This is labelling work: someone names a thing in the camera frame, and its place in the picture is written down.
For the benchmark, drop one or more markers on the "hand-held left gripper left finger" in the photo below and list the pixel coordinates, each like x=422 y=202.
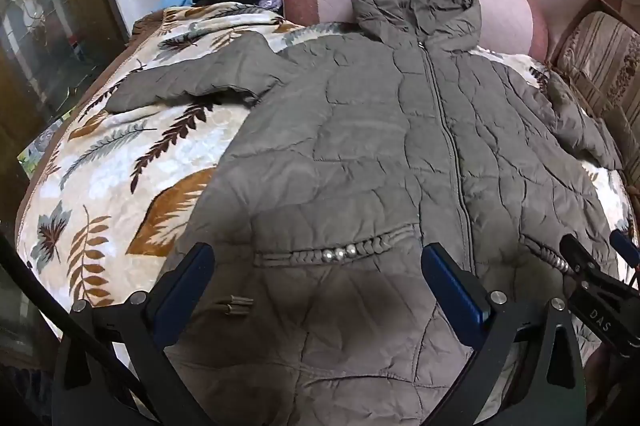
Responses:
x=181 y=292

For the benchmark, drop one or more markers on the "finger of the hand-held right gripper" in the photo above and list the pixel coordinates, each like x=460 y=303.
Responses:
x=625 y=246
x=577 y=256

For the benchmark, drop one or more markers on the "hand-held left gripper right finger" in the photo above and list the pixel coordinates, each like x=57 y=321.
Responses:
x=452 y=292

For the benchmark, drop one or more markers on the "grey-green quilted hooded jacket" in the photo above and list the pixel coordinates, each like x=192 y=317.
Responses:
x=360 y=145

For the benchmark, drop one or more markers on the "leaf print blanket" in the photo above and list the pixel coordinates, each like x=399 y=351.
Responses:
x=110 y=165

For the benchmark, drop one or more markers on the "striped floral cushion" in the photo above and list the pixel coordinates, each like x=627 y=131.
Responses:
x=600 y=55

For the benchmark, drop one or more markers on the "light blue cloth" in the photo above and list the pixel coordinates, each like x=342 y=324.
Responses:
x=177 y=0

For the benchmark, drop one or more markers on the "wooden cabinet with glass door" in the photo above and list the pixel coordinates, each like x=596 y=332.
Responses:
x=45 y=30

